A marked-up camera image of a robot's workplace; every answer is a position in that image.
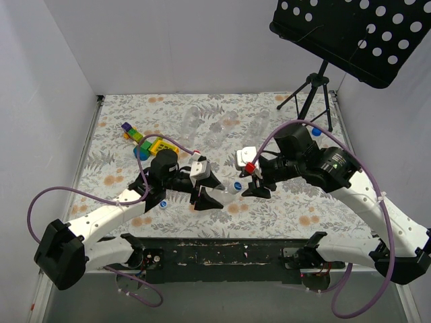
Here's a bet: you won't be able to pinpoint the clear bottle blue label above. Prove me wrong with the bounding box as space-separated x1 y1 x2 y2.
311 128 322 139

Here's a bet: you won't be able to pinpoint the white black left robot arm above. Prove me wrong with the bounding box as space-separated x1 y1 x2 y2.
34 149 223 290

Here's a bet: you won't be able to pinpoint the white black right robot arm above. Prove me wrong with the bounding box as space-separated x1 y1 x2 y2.
235 124 430 285

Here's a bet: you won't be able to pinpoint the green blue toy blocks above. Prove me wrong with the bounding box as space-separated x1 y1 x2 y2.
133 141 152 161

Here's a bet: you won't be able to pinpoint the yellow window toy block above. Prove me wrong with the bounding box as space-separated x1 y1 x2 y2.
149 140 179 155

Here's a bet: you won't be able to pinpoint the toy block car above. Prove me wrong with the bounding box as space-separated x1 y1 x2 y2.
121 122 143 143

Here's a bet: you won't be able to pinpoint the black music stand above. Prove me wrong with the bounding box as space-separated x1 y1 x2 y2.
269 0 430 119

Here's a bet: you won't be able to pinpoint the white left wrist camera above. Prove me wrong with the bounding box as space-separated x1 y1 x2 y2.
190 160 211 182

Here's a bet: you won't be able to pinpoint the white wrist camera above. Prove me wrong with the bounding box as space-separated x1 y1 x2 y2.
190 160 211 182
234 146 261 172

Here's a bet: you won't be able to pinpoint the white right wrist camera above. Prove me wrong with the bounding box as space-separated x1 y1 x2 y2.
234 146 261 172

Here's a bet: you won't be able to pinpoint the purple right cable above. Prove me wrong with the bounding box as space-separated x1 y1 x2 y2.
245 120 395 319

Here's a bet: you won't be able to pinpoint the purple cable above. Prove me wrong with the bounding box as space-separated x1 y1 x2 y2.
26 134 203 308
245 120 395 319

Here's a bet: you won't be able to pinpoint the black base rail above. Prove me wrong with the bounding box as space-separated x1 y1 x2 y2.
114 234 334 285

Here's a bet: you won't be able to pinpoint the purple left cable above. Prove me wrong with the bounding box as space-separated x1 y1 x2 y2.
26 134 203 308

